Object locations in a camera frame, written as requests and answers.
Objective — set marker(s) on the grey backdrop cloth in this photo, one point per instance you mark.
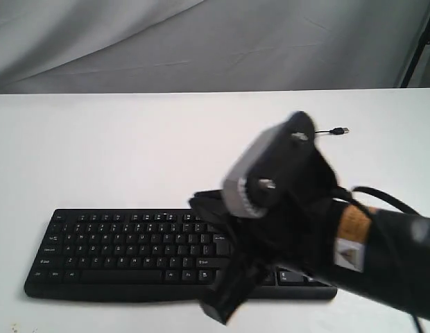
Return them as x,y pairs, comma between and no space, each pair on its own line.
84,47

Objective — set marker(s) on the black tripod stand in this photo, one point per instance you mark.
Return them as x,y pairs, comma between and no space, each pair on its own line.
424,41

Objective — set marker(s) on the black acer keyboard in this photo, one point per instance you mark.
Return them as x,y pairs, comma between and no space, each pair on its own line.
127,255

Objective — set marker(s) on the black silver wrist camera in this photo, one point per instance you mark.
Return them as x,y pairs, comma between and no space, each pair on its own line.
266,170

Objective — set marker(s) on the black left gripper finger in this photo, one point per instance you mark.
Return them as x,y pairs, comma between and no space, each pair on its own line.
246,270

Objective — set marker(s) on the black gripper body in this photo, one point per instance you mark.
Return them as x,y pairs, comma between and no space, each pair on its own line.
298,228

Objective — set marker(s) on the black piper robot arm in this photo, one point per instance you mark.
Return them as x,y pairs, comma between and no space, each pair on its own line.
386,251

